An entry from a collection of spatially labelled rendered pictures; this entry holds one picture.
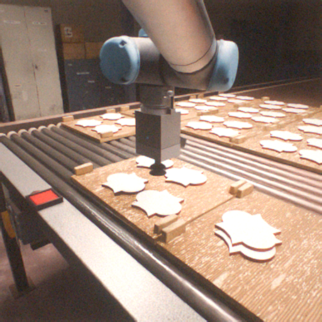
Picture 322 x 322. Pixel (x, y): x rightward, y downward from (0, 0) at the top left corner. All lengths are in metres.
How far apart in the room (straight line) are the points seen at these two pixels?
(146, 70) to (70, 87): 4.86
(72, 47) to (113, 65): 4.96
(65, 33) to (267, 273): 5.12
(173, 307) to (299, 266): 0.24
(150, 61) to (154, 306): 0.40
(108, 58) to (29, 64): 4.61
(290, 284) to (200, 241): 0.18
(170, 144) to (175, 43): 0.31
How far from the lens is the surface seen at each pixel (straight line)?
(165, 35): 0.34
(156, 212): 0.67
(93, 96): 5.48
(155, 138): 0.61
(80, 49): 5.47
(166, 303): 0.52
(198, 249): 0.59
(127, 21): 5.01
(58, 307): 1.80
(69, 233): 0.69
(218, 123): 1.50
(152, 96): 0.59
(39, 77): 5.13
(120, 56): 0.47
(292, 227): 0.70
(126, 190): 0.77
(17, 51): 5.05
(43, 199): 0.82
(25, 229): 1.02
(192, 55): 0.38
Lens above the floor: 1.31
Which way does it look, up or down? 22 degrees down
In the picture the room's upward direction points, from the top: straight up
